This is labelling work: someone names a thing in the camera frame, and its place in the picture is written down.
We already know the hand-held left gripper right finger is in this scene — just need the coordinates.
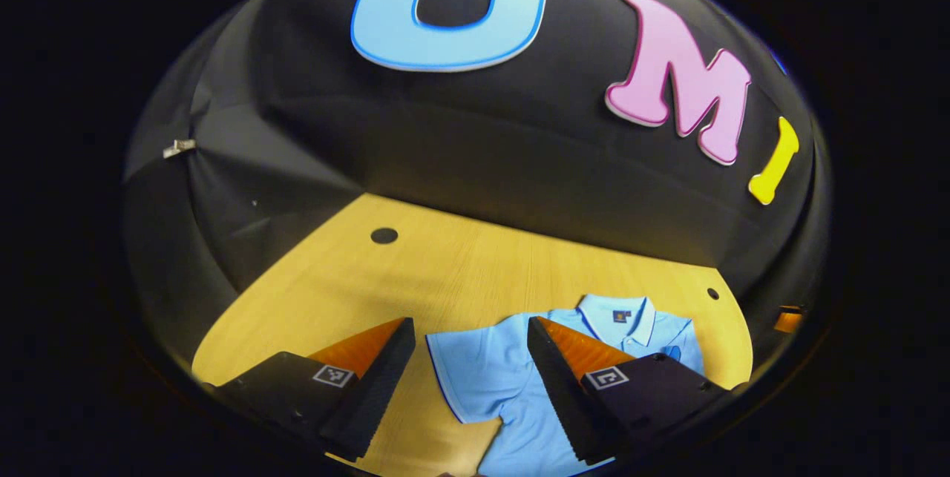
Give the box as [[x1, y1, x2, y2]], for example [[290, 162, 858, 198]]
[[527, 316, 747, 465]]

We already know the black backdrop cloth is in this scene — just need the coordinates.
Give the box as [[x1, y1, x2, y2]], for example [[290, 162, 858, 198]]
[[122, 0, 832, 389]]

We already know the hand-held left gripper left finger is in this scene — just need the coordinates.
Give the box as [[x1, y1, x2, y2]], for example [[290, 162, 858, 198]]
[[214, 317, 417, 462]]

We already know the light blue T-shirt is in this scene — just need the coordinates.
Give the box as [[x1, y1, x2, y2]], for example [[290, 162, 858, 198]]
[[425, 294, 706, 477]]

